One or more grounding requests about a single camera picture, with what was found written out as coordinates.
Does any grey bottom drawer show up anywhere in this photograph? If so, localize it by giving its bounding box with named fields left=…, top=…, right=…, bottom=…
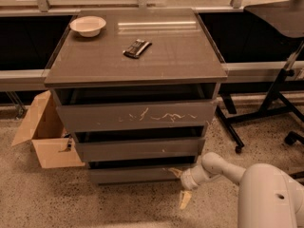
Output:
left=88, top=163, right=192, bottom=184

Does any open cardboard box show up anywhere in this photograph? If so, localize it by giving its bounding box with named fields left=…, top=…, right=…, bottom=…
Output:
left=11, top=91, right=85, bottom=168

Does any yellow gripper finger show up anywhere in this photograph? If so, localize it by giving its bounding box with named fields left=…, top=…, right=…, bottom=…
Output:
left=169, top=167, right=183, bottom=179
left=179, top=190, right=192, bottom=210

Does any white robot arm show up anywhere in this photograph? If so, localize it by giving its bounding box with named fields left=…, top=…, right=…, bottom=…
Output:
left=171, top=152, right=304, bottom=228

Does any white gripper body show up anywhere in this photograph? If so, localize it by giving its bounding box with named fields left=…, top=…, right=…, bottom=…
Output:
left=180, top=164, right=218, bottom=191

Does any grey drawer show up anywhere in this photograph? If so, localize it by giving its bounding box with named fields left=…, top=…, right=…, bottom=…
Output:
left=75, top=138, right=205, bottom=162
left=57, top=101, right=217, bottom=132
left=88, top=163, right=192, bottom=184

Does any grey top drawer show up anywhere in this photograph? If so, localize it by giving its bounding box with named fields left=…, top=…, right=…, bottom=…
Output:
left=57, top=101, right=217, bottom=132

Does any grey drawer cabinet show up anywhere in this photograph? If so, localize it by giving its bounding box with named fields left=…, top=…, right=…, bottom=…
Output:
left=45, top=9, right=227, bottom=184

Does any black office chair base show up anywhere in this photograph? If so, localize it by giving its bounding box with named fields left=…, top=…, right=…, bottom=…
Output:
left=284, top=131, right=304, bottom=180

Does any white bowl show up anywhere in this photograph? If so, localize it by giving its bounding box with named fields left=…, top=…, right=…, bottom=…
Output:
left=69, top=16, right=106, bottom=38

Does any black snack bar wrapper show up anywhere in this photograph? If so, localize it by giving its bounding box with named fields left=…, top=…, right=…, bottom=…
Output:
left=123, top=39, right=152, bottom=59

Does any grey middle drawer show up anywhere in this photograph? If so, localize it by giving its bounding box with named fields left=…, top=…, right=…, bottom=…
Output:
left=75, top=138, right=205, bottom=162

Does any black rolling standing desk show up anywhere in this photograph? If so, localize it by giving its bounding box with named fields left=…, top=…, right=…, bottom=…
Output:
left=216, top=0, right=304, bottom=154

